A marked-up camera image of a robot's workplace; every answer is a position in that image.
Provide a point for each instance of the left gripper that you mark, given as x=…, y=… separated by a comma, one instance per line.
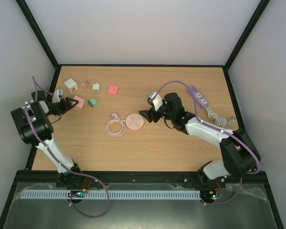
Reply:
x=66, y=107

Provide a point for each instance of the white slotted cable duct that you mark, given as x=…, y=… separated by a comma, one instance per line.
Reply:
x=109, y=194

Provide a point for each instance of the grey metal tray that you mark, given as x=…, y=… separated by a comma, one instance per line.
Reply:
x=139, y=206

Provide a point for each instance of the white tiger cube plug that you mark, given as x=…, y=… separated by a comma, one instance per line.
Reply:
x=71, y=85

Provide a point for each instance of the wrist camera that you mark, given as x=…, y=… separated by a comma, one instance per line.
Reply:
x=57, y=95
x=155, y=99

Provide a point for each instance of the round pink socket base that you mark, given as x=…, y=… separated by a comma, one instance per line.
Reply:
x=134, y=122

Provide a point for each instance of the purple power strip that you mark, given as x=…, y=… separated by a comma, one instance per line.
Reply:
x=199, y=99

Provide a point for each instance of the red pink plug adapter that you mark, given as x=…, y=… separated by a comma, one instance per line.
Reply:
x=113, y=90

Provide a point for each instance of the black frame rail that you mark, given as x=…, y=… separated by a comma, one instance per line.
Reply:
x=185, y=179

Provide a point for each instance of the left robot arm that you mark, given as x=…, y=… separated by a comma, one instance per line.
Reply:
x=35, y=128

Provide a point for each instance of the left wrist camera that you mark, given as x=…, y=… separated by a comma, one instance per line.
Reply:
x=57, y=95

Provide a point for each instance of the green plug adapter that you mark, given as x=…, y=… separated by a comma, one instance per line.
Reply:
x=92, y=102

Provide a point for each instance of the pale pink socket cube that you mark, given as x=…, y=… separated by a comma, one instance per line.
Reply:
x=79, y=104

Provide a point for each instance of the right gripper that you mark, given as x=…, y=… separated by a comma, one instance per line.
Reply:
x=154, y=114

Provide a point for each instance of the white charger plug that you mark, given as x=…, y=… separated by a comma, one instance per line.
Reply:
x=96, y=87

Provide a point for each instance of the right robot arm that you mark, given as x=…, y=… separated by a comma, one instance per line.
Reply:
x=239, y=154

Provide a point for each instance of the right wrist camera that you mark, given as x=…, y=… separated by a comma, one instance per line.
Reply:
x=155, y=99

